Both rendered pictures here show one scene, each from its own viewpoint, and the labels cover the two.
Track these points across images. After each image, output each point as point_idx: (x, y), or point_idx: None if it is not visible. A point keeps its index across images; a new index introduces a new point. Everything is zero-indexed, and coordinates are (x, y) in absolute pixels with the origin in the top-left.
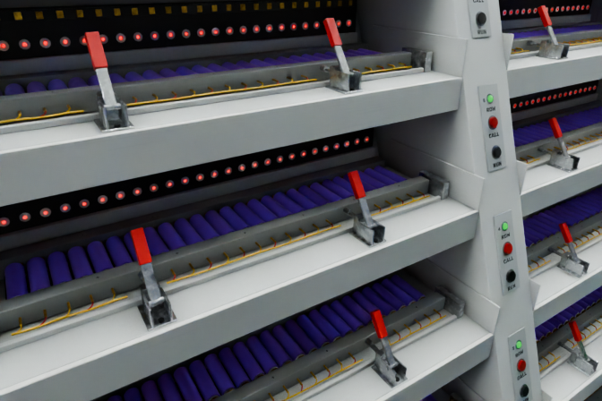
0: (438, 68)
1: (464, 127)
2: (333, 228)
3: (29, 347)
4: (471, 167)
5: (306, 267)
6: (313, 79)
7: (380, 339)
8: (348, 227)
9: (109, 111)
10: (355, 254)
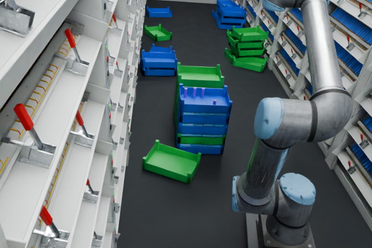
0: None
1: None
2: None
3: None
4: (124, 8)
5: (116, 44)
6: None
7: (116, 65)
8: (110, 31)
9: None
10: (119, 39)
